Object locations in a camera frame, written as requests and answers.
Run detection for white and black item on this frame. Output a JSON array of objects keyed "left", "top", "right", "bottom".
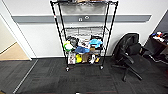
[{"left": 89, "top": 54, "right": 101, "bottom": 65}]

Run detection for small yellow item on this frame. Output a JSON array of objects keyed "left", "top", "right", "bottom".
[{"left": 75, "top": 53, "right": 83, "bottom": 65}]

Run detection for blue cloth bag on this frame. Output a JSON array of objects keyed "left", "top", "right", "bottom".
[{"left": 74, "top": 45, "right": 91, "bottom": 55}]

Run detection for dark office desk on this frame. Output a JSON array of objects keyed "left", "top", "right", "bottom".
[{"left": 149, "top": 31, "right": 168, "bottom": 64}]

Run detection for brown box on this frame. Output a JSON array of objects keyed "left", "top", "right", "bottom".
[{"left": 81, "top": 53, "right": 91, "bottom": 64}]

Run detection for blue plush toy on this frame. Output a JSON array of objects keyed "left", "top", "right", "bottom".
[{"left": 89, "top": 38, "right": 104, "bottom": 48}]

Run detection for flat black item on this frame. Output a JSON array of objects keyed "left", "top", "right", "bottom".
[{"left": 90, "top": 34, "right": 104, "bottom": 41}]

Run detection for white printed box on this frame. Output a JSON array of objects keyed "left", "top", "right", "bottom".
[{"left": 67, "top": 52, "right": 77, "bottom": 65}]

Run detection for black wire shelf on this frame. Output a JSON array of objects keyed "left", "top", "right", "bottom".
[{"left": 49, "top": 0, "right": 120, "bottom": 72}]

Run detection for black office chair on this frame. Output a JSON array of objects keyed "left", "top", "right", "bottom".
[{"left": 111, "top": 32, "right": 155, "bottom": 83}]

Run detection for wall sockets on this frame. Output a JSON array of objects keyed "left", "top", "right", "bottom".
[{"left": 78, "top": 15, "right": 91, "bottom": 22}]

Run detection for green and white toy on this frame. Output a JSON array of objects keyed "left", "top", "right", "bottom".
[{"left": 63, "top": 40, "right": 75, "bottom": 53}]

